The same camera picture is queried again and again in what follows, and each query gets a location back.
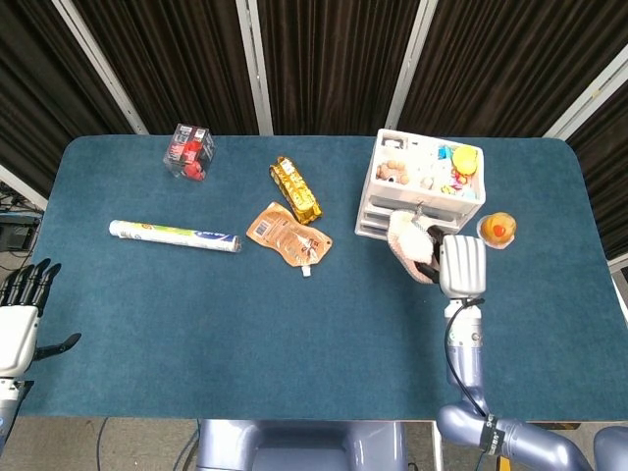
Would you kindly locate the left black-white robot hand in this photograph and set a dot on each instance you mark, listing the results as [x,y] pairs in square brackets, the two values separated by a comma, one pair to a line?
[17,338]

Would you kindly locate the right black-white robot hand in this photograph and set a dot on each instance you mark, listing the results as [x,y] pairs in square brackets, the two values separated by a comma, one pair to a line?
[463,267]

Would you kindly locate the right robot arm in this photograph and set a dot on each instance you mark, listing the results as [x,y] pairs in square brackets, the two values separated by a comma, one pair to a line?
[466,353]

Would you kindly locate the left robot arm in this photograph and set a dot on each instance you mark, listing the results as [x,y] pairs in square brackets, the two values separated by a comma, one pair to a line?
[10,407]

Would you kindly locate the fruit jelly cup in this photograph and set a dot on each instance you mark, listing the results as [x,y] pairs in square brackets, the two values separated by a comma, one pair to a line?
[498,228]

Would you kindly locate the colourful small toy pile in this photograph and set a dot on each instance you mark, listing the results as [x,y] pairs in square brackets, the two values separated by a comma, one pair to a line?
[458,185]

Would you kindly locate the white plastic drawer organizer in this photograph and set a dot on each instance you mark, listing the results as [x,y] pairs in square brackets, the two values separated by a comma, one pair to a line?
[417,191]

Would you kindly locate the black electronic device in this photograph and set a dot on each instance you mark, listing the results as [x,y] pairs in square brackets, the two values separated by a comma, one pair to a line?
[17,235]

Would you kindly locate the yellow plastic toy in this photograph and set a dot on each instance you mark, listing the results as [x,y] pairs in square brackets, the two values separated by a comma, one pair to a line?
[465,159]

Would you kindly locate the brown bead toy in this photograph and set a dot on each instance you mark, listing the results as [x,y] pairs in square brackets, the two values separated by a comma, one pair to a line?
[392,172]

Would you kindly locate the dark brown curtain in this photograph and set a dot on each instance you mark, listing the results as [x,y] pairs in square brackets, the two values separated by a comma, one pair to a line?
[39,88]
[333,64]
[172,59]
[500,64]
[606,181]

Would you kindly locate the orange spout pouch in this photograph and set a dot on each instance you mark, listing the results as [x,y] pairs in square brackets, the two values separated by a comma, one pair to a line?
[287,238]

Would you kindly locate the gold foil snack package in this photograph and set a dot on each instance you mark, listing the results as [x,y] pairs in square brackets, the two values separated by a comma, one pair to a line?
[297,193]

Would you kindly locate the white wrapped roll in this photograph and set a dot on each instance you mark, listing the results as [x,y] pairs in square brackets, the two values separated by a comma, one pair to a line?
[172,235]

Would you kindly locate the blue felt table mat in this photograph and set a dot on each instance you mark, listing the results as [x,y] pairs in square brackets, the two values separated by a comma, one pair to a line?
[245,333]

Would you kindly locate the blue-grey robot torso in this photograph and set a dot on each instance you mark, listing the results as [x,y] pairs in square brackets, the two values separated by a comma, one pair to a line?
[299,446]

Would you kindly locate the clear box with red items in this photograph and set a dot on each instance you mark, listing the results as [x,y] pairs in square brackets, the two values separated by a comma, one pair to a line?
[189,152]

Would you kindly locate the white metal frame post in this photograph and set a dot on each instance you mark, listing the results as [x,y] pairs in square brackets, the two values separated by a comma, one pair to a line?
[589,95]
[255,68]
[22,189]
[100,66]
[409,68]

